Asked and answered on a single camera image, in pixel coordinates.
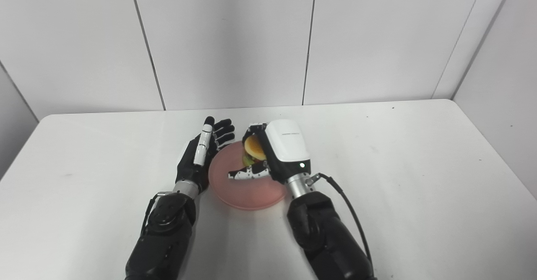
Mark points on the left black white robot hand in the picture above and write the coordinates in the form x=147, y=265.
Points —
x=197, y=158

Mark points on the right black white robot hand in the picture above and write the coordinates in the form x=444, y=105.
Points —
x=279, y=150

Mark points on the toy hamburger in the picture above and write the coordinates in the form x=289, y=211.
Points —
x=254, y=148

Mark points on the pink round plate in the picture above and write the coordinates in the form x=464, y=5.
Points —
x=247, y=190

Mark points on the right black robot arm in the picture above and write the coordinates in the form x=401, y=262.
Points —
x=323, y=229

